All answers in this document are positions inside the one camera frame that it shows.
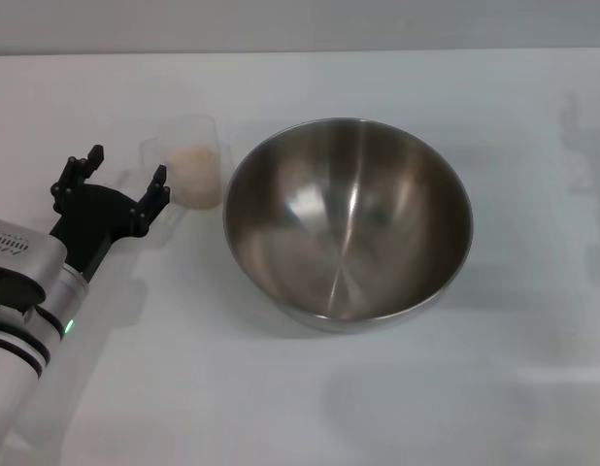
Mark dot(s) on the clear plastic measuring cup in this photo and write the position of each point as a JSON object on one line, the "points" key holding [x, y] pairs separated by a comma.
{"points": [[193, 131]]}

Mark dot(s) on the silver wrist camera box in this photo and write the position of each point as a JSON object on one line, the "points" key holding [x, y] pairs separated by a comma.
{"points": [[33, 257]]}

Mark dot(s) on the stainless steel mixing bowl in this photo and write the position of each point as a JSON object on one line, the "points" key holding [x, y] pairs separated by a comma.
{"points": [[348, 233]]}

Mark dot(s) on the white rice grains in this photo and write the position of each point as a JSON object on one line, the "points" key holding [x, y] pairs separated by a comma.
{"points": [[195, 175]]}

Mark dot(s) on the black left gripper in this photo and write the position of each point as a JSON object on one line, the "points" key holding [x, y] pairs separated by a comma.
{"points": [[93, 218]]}

